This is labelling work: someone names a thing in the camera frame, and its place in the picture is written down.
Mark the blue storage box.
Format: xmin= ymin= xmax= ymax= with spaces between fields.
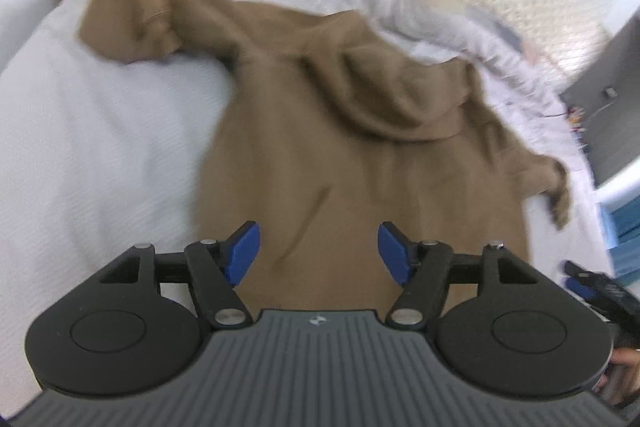
xmin=600 ymin=197 xmax=639 ymax=286

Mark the white bed sheet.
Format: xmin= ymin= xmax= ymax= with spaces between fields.
xmin=1 ymin=0 xmax=612 ymax=415

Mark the brown hooded sweatshirt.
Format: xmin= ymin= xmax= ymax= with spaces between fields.
xmin=79 ymin=0 xmax=570 ymax=313

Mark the person's right hand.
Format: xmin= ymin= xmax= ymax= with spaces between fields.
xmin=598 ymin=348 xmax=640 ymax=395

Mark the pink and grey pillow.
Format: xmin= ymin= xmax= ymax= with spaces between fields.
xmin=423 ymin=0 xmax=540 ymax=64

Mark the dark grey side cabinet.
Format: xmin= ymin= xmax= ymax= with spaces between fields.
xmin=562 ymin=15 xmax=639 ymax=185

